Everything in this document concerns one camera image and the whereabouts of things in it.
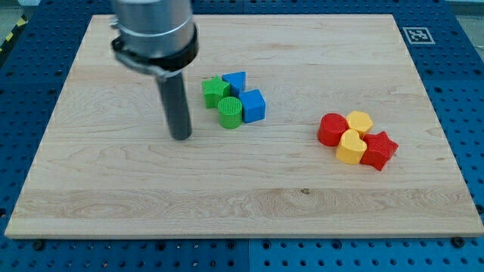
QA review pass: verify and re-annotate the blue triangle block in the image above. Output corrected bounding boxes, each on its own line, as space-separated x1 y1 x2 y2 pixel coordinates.
222 71 247 97

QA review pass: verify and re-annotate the green cylinder block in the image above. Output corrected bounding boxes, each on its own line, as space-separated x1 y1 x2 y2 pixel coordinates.
217 97 243 129

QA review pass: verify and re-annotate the blue cube block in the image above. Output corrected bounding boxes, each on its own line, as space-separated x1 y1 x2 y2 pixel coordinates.
239 89 266 123

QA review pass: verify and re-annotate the green star block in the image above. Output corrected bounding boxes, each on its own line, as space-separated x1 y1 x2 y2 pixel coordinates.
201 76 230 109

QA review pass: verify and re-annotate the wooden board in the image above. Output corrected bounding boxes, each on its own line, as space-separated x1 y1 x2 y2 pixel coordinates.
5 14 483 240

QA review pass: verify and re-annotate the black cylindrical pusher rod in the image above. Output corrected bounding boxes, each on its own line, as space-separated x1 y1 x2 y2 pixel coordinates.
156 73 192 141

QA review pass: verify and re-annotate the red cylinder block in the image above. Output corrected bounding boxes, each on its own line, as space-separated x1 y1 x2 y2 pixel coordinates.
317 113 349 147

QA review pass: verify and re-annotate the yellow heart block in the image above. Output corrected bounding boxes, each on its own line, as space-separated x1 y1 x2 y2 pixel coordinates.
336 129 368 165

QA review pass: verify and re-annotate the yellow hexagon block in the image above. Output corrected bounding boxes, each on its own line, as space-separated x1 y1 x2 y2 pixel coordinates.
345 110 374 138

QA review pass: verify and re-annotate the red star block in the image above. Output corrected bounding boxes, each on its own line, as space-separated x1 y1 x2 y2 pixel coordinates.
360 131 399 171

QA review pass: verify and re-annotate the white fiducial marker tag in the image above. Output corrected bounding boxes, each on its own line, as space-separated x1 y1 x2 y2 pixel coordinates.
402 26 435 45

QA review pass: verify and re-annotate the yellow black hazard tape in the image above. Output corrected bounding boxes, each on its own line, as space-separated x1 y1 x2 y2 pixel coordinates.
1 14 29 54

